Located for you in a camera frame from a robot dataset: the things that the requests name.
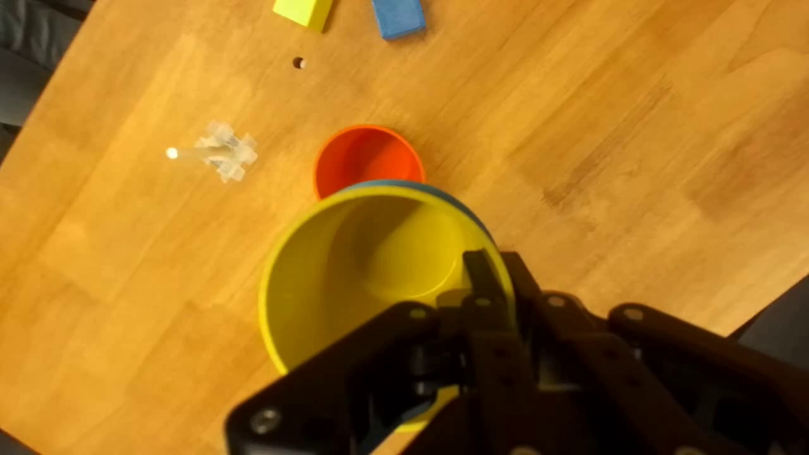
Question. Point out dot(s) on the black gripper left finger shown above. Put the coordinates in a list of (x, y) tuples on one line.
[(459, 363)]

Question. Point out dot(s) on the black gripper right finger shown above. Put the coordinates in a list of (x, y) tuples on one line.
[(658, 384)]

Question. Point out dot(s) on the yellow plastic cup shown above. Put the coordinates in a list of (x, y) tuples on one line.
[(362, 251)]

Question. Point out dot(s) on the orange plastic cup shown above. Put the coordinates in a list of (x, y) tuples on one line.
[(365, 152)]

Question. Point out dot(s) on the blue wooden block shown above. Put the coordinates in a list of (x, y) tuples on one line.
[(400, 20)]

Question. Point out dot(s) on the yellow wooden cube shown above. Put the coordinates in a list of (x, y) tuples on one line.
[(306, 15)]

